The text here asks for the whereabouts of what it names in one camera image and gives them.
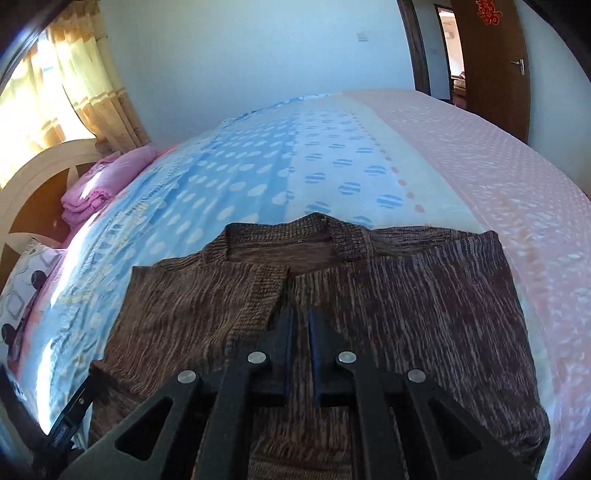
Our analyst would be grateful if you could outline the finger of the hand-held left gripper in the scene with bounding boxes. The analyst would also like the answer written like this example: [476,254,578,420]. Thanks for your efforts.
[44,371,112,452]

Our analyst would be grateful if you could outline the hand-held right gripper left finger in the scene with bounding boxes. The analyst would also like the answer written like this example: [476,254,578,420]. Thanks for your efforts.
[60,307,296,480]

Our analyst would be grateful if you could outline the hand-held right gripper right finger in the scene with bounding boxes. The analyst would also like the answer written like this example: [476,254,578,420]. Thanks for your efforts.
[308,307,532,480]

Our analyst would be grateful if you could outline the brown knit sweater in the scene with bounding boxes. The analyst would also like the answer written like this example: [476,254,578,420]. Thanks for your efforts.
[88,212,552,480]

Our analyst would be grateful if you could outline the white patterned pillow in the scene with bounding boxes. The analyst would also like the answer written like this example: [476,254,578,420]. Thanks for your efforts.
[0,236,63,344]

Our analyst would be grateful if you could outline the bed with patterned sheet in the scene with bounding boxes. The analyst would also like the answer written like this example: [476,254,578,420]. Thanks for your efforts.
[0,89,591,480]

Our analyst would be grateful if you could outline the folded pink blanket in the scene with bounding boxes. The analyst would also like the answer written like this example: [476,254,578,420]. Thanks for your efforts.
[61,145,158,227]

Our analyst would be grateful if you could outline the cream wooden headboard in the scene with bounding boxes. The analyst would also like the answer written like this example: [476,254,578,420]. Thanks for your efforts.
[0,138,112,287]

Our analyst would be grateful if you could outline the yellow curtain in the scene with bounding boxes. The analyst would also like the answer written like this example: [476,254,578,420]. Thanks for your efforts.
[0,0,151,185]

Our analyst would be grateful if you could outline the brown wooden door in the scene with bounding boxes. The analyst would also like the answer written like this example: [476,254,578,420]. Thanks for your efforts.
[450,0,531,144]

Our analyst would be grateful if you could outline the red door decoration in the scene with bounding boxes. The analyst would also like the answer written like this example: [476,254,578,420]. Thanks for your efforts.
[475,0,504,25]

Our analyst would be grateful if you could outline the dark door frame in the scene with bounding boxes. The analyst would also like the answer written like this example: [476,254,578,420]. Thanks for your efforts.
[397,0,432,95]

